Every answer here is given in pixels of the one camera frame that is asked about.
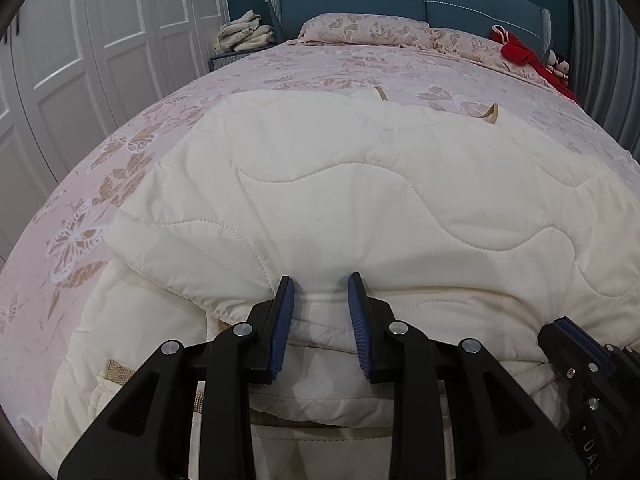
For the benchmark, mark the white panelled wardrobe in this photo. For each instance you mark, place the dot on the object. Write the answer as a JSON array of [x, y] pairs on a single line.
[[75, 50]]

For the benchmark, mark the grey curtain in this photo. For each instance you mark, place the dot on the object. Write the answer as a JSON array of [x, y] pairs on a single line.
[[605, 50]]

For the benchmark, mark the small plush doll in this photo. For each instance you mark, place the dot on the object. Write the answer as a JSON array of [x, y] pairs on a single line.
[[557, 66]]

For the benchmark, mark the grey nightstand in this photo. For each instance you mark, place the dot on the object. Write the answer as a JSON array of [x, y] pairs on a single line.
[[225, 62]]

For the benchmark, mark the cream quilted blanket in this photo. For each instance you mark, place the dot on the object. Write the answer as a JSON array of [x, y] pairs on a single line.
[[350, 200]]

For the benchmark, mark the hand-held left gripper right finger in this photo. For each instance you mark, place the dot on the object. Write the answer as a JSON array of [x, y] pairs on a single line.
[[358, 327]]

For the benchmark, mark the pile of cream clothes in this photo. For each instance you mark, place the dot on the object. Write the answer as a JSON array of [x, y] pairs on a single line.
[[245, 32]]

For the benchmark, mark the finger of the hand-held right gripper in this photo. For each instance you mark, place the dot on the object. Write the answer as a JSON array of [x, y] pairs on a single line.
[[580, 347]]

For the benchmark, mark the red cloth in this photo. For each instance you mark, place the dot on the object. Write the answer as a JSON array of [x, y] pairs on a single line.
[[520, 52]]

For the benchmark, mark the bed with pink butterfly bedspread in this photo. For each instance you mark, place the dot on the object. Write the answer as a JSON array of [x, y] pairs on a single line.
[[305, 67]]

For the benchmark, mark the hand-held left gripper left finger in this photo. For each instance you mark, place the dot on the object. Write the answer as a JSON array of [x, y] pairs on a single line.
[[280, 327]]

